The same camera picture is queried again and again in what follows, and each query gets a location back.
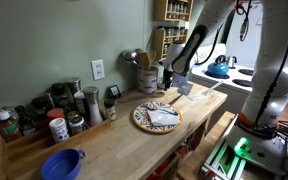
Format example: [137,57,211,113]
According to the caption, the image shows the black cable with connector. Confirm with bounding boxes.
[235,0,252,43]

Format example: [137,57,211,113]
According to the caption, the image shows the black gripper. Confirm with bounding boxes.
[162,67,175,92]

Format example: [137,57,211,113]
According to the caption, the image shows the red lid jar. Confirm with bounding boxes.
[46,107,67,123]

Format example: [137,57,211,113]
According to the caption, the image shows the pale blue tissue box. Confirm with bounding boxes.
[172,72,190,88]

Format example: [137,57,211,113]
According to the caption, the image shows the white kitchen stove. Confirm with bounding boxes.
[188,43,262,134]

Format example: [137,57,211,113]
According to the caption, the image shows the small spice jar black cap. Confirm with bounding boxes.
[103,98,117,122]

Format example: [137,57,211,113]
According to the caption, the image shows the low wooden bench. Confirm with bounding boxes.
[176,111,236,180]

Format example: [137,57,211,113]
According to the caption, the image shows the white paper napkin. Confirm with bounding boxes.
[146,108,181,128]

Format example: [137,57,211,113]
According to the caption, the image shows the wooden spice rack two shelves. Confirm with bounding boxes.
[152,26,189,62]

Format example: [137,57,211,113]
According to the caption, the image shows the small metal pot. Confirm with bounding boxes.
[226,55,238,69]

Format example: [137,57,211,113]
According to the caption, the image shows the dark sauce bottle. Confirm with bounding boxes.
[14,104,37,136]

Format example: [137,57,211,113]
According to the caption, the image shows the light wooden spatula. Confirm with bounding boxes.
[147,49,158,69]

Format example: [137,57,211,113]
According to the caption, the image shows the small black timer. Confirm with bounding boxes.
[107,84,122,100]

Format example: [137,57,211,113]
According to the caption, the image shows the white wall outlet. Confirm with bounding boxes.
[90,59,106,81]

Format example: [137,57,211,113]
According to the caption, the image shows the brown wooden spoon in crock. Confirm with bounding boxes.
[135,48,151,71]

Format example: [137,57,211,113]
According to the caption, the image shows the wooden spice tray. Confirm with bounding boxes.
[2,118,112,180]

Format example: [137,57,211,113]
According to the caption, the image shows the metal ladle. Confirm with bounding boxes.
[121,49,140,68]

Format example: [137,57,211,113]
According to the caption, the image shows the colourful patterned plate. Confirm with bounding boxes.
[130,101,184,135]

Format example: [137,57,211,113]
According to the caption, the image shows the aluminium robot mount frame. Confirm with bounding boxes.
[198,133,288,180]

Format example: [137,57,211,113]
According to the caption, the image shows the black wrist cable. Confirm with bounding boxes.
[193,23,226,66]

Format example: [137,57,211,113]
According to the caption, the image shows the long black arm cable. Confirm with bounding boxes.
[253,0,288,129]

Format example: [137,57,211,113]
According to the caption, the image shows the white patterned canister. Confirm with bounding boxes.
[48,117,71,144]

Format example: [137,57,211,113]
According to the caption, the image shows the red sauce bottle white cap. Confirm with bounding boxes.
[0,109,23,143]

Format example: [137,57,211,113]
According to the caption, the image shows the white utensil crock red print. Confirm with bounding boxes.
[137,65,160,95]

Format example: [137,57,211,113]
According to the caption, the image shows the steel canister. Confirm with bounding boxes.
[64,77,82,96]

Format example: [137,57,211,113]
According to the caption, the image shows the glass jar dark lid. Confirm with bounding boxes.
[67,114,87,136]

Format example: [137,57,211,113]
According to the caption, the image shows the blue kettle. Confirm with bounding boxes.
[206,54,230,77]

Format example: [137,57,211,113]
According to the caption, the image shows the blue plastic colander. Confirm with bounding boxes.
[40,148,86,180]

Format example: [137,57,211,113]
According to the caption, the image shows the steel topped white grinder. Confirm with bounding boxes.
[82,85,104,127]

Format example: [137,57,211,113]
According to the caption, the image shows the wooden spice rack three shelves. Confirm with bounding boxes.
[154,0,194,23]

